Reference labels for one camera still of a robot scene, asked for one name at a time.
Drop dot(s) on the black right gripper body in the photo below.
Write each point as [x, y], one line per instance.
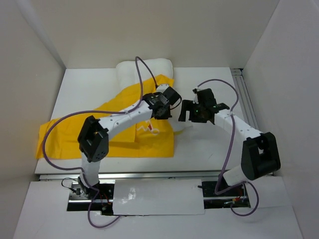
[198, 115]

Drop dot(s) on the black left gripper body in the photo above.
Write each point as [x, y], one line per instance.
[165, 115]

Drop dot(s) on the white pillow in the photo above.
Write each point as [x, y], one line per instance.
[127, 75]

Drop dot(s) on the yellow pillowcase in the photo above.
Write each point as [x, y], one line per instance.
[133, 131]

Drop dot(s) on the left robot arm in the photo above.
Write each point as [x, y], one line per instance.
[96, 133]

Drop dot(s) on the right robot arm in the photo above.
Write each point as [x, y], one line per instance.
[260, 154]

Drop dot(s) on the white cover plate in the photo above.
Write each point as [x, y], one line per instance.
[158, 197]

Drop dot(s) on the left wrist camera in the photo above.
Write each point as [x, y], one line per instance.
[171, 95]

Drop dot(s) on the aluminium rail frame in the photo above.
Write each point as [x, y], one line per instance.
[200, 149]

